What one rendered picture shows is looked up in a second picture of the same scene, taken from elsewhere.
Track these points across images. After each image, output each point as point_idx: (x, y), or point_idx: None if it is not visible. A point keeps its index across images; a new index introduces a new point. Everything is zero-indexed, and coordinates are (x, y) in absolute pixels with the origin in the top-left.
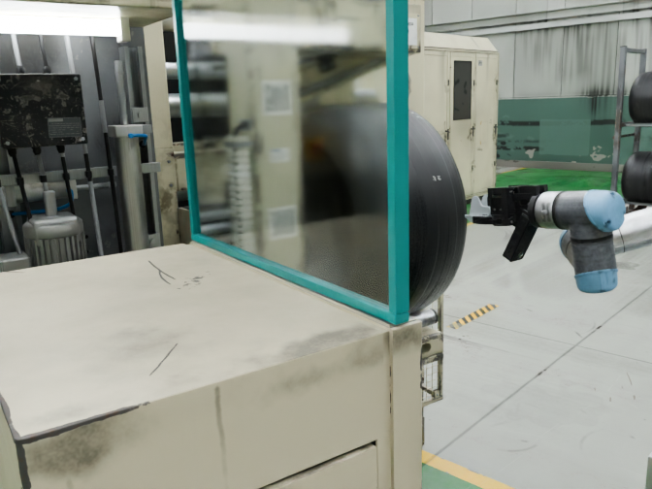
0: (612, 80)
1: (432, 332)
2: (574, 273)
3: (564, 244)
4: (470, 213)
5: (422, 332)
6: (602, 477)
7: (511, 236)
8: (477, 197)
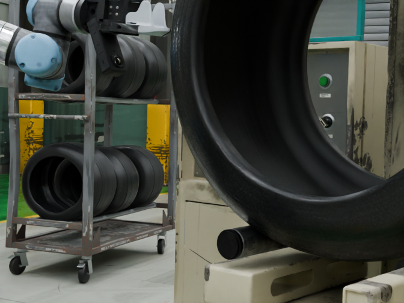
0: None
1: (224, 264)
2: (64, 73)
3: (61, 53)
4: (165, 25)
5: (241, 264)
6: None
7: (119, 45)
8: (157, 4)
